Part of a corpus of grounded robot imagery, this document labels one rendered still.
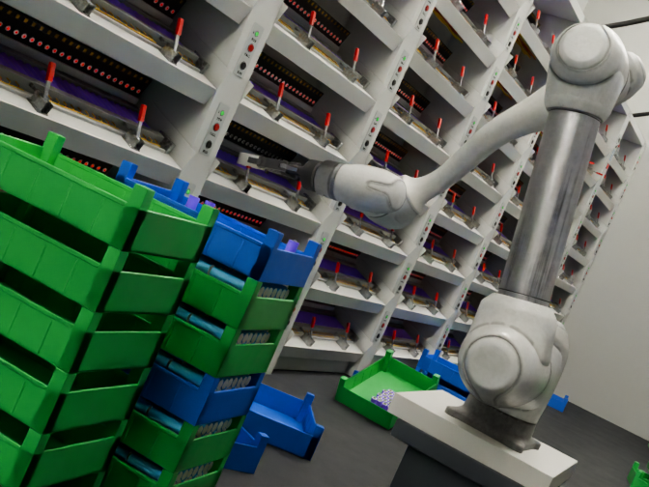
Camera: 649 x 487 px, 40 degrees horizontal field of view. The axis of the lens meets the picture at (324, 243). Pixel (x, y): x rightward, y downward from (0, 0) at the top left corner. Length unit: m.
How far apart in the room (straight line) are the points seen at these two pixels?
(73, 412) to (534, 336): 0.89
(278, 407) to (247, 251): 1.03
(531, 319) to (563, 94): 0.43
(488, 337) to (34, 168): 0.89
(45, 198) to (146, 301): 0.18
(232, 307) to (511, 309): 0.59
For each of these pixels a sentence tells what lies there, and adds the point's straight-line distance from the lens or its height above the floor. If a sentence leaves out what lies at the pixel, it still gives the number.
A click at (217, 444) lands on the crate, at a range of 1.52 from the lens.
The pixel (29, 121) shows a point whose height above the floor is 0.47.
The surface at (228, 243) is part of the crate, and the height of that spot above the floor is 0.43.
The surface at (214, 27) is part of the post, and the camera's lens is 2.07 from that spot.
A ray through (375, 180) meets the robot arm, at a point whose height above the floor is 0.64.
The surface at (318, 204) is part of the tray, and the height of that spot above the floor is 0.53.
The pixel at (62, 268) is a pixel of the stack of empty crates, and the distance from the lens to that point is 1.12.
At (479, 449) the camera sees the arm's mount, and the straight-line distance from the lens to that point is 1.85.
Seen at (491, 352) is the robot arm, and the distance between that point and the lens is 1.67.
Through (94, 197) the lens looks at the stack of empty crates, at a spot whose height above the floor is 0.44.
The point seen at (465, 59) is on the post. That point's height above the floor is 1.22.
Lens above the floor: 0.56
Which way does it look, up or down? 3 degrees down
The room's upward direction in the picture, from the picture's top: 24 degrees clockwise
